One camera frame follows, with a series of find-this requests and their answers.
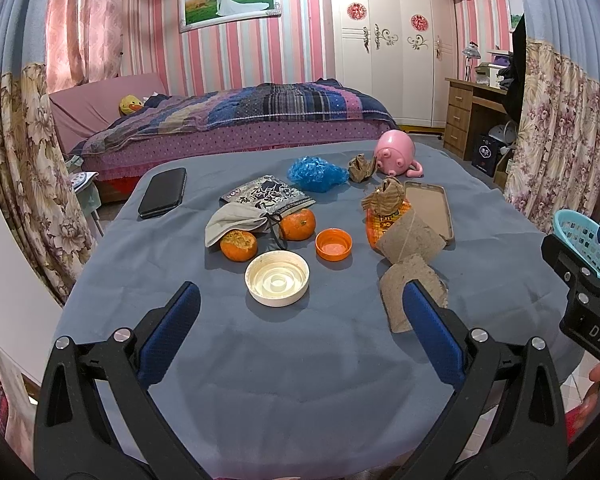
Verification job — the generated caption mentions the light blue plastic basket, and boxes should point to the light blue plastic basket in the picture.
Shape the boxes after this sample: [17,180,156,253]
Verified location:
[553,209,600,278]

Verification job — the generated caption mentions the brown paper ball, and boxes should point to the brown paper ball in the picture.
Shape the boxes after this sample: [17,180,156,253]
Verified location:
[361,177,405,217]

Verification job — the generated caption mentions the pink window curtain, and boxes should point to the pink window curtain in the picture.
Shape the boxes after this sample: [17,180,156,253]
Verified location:
[45,0,123,93]

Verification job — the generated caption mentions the floral curtain right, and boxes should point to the floral curtain right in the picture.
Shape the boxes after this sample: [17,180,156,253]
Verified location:
[504,0,600,233]

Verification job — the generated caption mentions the blue-grey table cloth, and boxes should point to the blue-grey table cloth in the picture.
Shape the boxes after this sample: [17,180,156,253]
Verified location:
[57,145,583,479]

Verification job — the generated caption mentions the small brown paper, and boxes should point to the small brown paper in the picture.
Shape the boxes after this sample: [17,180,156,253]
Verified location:
[348,154,377,183]

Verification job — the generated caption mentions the orange tangerine front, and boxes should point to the orange tangerine front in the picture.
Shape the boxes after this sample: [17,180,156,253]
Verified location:
[220,230,259,262]

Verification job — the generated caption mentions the right hand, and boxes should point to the right hand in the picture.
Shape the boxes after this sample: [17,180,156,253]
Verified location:
[566,362,600,443]

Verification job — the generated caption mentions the floral curtain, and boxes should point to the floral curtain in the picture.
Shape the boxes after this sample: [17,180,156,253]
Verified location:
[504,0,600,233]
[0,0,95,304]

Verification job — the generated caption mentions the cardboard tube front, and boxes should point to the cardboard tube front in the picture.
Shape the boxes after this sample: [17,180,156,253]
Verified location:
[378,252,450,335]

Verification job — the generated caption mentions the small bedside stool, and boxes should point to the small bedside stool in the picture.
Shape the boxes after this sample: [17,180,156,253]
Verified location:
[66,155,104,240]

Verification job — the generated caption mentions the white wardrobe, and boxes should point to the white wardrobe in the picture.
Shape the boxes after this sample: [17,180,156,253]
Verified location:
[332,0,458,129]

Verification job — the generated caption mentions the orange tangerine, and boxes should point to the orange tangerine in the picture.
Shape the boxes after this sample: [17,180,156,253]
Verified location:
[220,230,259,262]
[279,208,316,242]

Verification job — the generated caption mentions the black box under desk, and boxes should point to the black box under desk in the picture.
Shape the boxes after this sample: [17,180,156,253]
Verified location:
[471,136,506,177]

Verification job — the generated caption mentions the black smartphone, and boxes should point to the black smartphone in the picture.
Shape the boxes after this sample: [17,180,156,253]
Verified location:
[137,168,187,220]

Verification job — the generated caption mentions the bed with plaid quilt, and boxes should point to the bed with plaid quilt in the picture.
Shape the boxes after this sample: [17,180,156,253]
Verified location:
[50,74,396,203]

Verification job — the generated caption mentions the yellow duck plush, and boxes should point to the yellow duck plush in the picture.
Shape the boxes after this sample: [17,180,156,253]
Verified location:
[119,94,144,116]

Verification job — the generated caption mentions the brown phone case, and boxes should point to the brown phone case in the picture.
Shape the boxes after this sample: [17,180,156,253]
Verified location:
[405,182,455,244]

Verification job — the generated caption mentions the orange plastic lid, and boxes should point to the orange plastic lid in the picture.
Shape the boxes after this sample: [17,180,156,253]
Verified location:
[315,228,352,262]

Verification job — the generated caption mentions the desk lamp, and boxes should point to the desk lamp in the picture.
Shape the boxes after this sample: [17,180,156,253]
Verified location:
[462,41,481,81]

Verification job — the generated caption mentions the blue plastic bag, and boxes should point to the blue plastic bag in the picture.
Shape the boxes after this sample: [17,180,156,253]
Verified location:
[287,156,349,193]

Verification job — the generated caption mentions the orange snack wrapper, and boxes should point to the orange snack wrapper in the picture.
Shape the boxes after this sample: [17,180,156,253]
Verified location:
[365,200,412,249]

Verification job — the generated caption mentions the patterned fabric pouch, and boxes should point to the patterned fabric pouch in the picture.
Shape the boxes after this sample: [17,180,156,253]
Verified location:
[220,174,315,217]

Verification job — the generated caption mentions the floral curtain left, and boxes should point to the floral curtain left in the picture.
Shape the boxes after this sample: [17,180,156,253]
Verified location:
[0,0,95,304]

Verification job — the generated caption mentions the wooden desk with drawers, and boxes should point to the wooden desk with drawers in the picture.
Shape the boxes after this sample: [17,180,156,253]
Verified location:
[443,78,508,162]

